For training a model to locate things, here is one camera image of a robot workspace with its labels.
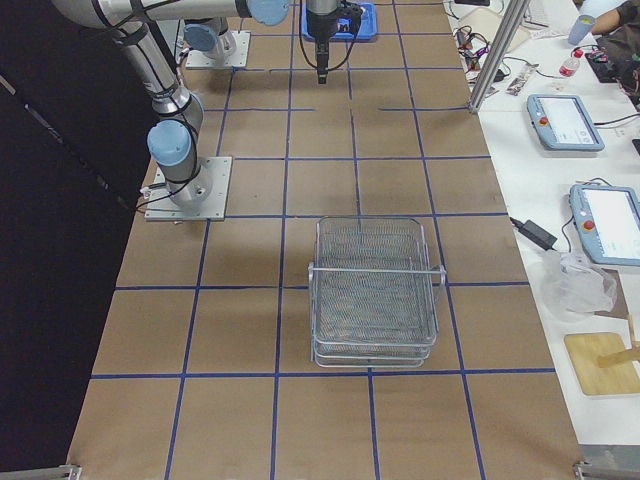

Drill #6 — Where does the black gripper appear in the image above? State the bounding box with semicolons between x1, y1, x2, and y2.
306;0;340;83

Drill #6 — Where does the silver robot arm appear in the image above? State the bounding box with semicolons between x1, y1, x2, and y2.
53;1;289;211
184;1;348;84

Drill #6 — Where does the blue plastic tray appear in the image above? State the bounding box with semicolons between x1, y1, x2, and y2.
301;2;378;42

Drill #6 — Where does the plastic water bottle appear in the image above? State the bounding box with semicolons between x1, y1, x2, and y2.
558;49;584;79

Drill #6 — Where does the upper blue teach pendant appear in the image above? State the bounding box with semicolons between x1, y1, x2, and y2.
526;94;605;152

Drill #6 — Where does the blue teach pendant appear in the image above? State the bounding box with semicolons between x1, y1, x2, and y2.
526;94;605;152
569;184;639;267

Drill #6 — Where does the light blue cup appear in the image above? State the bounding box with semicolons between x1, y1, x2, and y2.
567;15;596;46

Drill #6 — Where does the black power adapter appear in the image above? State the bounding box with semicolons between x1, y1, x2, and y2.
511;218;557;251

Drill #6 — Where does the lower blue teach pendant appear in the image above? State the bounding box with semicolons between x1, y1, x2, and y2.
569;184;639;267

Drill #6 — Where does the clear plastic bag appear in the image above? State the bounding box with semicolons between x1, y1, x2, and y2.
541;251;618;314

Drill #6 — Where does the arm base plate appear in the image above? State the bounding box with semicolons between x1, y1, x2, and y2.
184;25;250;70
144;156;233;221

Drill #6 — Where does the aluminium frame post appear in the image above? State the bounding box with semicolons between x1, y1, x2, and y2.
468;0;529;114

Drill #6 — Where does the wire mesh shelf basket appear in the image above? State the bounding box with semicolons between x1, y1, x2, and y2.
308;216;446;368

